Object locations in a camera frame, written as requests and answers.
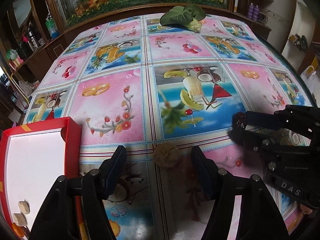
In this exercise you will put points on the red tray white inside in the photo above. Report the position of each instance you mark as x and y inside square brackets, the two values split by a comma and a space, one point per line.
[33, 156]

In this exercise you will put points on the large beige cake block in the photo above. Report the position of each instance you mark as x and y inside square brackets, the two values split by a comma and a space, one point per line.
[166, 155]

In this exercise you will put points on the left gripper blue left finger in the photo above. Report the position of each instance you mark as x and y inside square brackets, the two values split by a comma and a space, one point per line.
[111, 170]

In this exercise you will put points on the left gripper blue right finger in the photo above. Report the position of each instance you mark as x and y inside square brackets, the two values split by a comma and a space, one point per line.
[207, 173]

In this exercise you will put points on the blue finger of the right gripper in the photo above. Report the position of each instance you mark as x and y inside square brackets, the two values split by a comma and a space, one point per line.
[263, 120]
[251, 141]

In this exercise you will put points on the beige cake piece small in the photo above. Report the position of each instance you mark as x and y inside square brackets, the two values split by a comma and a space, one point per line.
[24, 207]

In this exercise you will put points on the green leafy vegetable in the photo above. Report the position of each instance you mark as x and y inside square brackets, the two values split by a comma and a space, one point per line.
[189, 17]

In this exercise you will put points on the orange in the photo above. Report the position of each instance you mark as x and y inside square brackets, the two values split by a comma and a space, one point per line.
[18, 230]

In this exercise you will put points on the green plastic bottle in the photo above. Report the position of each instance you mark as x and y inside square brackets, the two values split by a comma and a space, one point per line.
[52, 27]

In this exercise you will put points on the person's right hand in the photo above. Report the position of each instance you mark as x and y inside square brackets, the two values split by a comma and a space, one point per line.
[305, 210]

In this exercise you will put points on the purple spray bottles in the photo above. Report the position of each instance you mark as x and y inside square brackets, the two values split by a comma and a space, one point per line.
[253, 12]

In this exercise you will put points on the brown kiwi fruit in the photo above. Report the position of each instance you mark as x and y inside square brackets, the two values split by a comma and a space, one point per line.
[63, 133]

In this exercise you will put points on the black thermos flask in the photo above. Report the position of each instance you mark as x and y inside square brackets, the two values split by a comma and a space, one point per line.
[32, 39]

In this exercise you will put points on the colourful fruit print tablecloth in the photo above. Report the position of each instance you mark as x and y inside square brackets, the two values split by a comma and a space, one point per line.
[136, 83]

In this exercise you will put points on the dark red date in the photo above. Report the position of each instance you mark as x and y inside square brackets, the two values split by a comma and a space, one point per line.
[239, 121]

